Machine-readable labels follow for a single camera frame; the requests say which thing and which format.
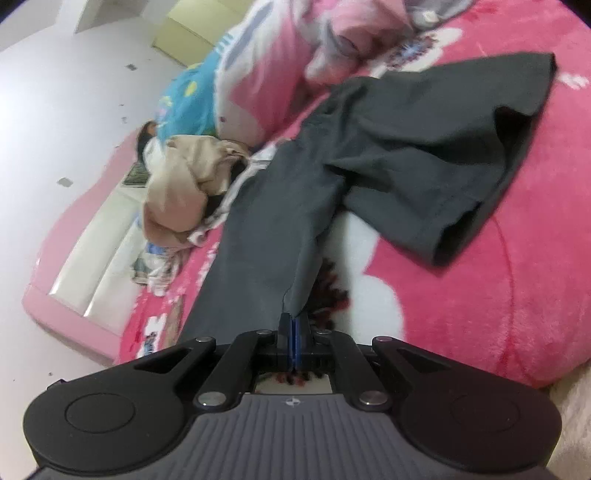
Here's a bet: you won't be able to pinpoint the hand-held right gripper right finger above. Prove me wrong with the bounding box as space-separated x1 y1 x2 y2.
293 314 453 411

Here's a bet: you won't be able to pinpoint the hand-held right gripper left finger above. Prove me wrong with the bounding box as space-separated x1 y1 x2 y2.
134 313 293 411

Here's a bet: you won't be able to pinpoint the dark grey pants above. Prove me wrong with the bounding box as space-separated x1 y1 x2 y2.
178 52 557 342

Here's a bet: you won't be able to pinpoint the blue white patterned cloth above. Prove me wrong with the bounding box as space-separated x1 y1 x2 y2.
131 222 185 296

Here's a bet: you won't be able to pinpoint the beige garment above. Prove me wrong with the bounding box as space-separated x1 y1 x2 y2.
141 135 252 250

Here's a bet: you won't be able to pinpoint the pink floral blanket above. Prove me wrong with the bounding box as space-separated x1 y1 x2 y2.
113 0 591 388

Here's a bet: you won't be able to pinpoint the pink white headboard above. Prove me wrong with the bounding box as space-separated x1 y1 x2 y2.
22 127 153 361

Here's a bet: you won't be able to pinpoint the dark patterned pillow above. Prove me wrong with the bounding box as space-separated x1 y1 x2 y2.
124 161 151 188

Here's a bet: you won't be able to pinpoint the blue patterned quilt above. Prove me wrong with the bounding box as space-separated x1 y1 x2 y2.
154 39 232 139

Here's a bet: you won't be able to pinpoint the pink white quilt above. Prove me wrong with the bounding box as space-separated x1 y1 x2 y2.
215 0 476 139

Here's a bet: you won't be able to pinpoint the cream fleece jacket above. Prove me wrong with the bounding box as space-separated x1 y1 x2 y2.
547 378 591 480

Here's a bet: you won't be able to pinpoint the yellow-green wardrobe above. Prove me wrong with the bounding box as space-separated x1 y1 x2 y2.
152 0 266 68

